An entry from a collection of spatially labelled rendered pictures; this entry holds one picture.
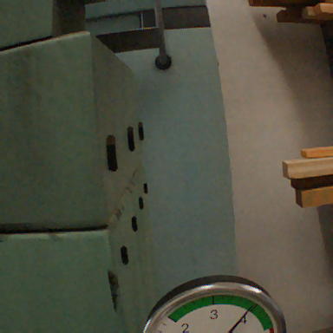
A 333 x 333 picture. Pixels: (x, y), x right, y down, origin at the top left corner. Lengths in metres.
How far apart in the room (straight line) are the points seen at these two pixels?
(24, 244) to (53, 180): 0.03
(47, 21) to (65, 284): 0.12
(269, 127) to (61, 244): 2.45
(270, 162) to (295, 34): 0.41
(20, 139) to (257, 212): 2.46
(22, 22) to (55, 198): 0.09
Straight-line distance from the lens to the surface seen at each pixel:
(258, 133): 2.89
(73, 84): 0.45
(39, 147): 0.45
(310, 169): 2.42
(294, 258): 2.93
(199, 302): 0.39
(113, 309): 0.46
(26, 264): 0.46
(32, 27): 0.46
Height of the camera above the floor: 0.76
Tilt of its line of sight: 3 degrees down
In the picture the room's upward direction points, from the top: 6 degrees counter-clockwise
